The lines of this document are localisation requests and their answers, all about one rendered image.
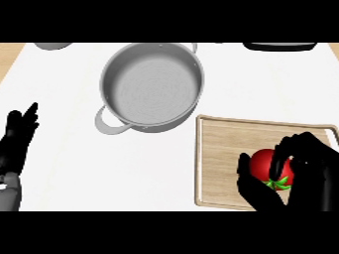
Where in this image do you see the red tomato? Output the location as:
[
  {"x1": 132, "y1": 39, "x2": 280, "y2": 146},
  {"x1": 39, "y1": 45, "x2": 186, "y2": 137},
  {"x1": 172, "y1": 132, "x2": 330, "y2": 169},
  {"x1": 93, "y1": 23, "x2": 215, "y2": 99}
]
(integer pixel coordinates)
[{"x1": 247, "y1": 148, "x2": 294, "y2": 191}]

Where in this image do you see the wooden tray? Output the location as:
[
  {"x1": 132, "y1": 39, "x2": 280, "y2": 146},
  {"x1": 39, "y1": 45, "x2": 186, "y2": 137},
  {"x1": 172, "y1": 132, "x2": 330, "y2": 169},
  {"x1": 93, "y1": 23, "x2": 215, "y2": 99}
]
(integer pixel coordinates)
[{"x1": 192, "y1": 114, "x2": 339, "y2": 211}]

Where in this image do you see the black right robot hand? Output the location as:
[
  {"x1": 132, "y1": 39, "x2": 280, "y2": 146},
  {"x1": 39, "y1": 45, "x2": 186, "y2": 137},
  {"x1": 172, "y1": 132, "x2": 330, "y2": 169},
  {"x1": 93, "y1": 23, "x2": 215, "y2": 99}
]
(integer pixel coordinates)
[{"x1": 235, "y1": 131, "x2": 339, "y2": 212}]

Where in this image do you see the silver metal pot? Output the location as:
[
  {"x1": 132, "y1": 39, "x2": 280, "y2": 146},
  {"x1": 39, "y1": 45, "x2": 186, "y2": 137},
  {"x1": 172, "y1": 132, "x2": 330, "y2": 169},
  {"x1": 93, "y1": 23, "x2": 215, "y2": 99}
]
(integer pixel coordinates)
[{"x1": 92, "y1": 42, "x2": 206, "y2": 136}]

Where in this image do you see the grey round object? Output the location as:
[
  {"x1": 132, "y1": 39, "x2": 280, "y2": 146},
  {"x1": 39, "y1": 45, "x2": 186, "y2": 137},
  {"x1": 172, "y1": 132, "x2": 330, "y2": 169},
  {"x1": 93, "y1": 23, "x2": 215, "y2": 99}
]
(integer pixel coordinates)
[{"x1": 31, "y1": 42, "x2": 74, "y2": 52}]

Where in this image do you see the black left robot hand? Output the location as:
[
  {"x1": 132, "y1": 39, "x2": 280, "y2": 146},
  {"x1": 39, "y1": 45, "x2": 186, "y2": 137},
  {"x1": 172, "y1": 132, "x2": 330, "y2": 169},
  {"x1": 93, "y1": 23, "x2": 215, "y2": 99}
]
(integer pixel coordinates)
[{"x1": 0, "y1": 101, "x2": 40, "y2": 186}]

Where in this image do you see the black appliance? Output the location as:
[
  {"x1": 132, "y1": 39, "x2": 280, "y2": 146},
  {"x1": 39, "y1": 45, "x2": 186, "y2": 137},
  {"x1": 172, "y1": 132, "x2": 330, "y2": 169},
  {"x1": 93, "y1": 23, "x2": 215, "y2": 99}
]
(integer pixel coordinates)
[{"x1": 241, "y1": 42, "x2": 318, "y2": 53}]

